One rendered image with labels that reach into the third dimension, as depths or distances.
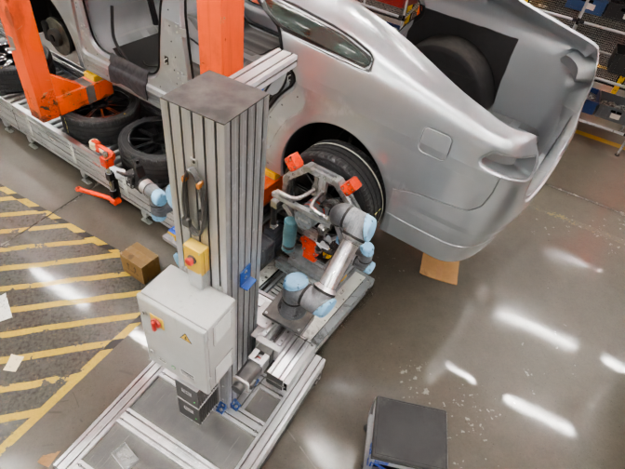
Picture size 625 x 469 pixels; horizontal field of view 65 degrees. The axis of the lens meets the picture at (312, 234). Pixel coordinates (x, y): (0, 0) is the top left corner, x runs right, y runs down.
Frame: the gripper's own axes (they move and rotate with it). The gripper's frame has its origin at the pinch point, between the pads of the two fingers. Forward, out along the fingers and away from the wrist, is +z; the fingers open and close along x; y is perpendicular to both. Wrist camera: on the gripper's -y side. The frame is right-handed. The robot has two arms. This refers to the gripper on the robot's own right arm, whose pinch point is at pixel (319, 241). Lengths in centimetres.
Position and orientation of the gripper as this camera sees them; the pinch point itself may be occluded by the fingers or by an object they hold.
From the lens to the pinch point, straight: 286.7
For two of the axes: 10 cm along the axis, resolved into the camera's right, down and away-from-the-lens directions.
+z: -8.1, -4.7, 3.5
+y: 1.1, -7.1, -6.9
